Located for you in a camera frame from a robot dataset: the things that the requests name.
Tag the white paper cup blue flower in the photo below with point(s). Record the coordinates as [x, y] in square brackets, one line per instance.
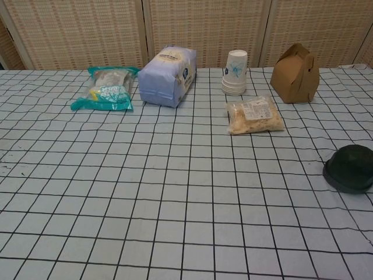
[235, 67]

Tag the lavender paper flour bag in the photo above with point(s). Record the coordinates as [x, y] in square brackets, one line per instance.
[166, 78]

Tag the clear bag of dried food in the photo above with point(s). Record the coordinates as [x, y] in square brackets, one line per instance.
[253, 116]

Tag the teal snack bag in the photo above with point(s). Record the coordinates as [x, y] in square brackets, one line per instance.
[109, 93]

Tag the woven bamboo screen panel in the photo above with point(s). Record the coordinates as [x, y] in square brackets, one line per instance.
[78, 32]
[207, 29]
[329, 26]

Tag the brown kraft paper box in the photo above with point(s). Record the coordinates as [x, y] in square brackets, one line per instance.
[294, 78]

